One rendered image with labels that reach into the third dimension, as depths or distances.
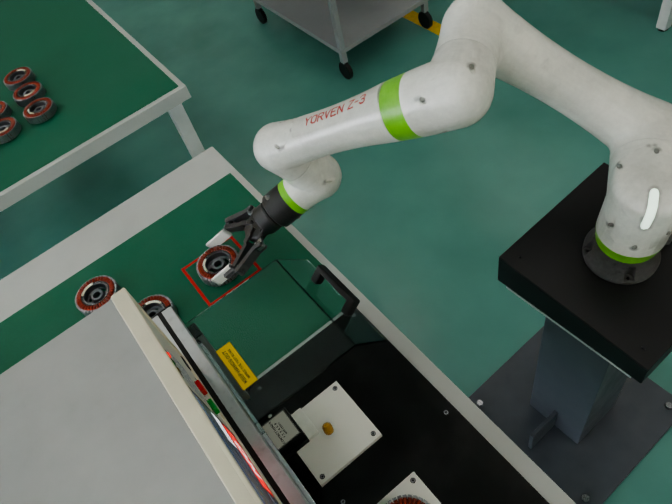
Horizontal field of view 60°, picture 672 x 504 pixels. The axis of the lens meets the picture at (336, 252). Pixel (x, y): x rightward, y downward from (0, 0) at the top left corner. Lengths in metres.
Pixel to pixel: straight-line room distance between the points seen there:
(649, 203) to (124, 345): 0.87
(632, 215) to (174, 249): 1.11
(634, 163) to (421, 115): 0.40
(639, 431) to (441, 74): 1.40
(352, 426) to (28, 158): 1.48
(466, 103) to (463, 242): 1.45
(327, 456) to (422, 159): 1.77
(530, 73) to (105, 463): 0.91
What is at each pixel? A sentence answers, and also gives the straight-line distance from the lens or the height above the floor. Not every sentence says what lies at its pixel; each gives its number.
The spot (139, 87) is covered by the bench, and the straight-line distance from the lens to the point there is 2.27.
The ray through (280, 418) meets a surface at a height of 0.92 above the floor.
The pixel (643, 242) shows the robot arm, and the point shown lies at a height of 0.97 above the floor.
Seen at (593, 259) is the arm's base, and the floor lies 0.85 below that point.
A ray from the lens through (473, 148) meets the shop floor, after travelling 2.74.
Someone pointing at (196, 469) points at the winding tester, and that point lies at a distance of 0.66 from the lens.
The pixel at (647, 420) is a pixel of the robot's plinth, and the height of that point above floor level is 0.02.
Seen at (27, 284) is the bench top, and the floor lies 0.75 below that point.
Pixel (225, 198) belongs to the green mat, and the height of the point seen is 0.75.
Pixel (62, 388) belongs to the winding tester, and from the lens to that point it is 0.79.
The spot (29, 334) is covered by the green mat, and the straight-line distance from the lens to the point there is 1.70.
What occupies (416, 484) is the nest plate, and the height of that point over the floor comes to 0.78.
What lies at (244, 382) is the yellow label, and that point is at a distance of 0.98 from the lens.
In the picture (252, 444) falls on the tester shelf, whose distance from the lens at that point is 0.88.
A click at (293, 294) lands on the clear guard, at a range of 1.03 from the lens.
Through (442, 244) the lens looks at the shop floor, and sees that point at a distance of 2.38.
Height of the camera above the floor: 1.90
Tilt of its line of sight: 51 degrees down
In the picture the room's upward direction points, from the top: 18 degrees counter-clockwise
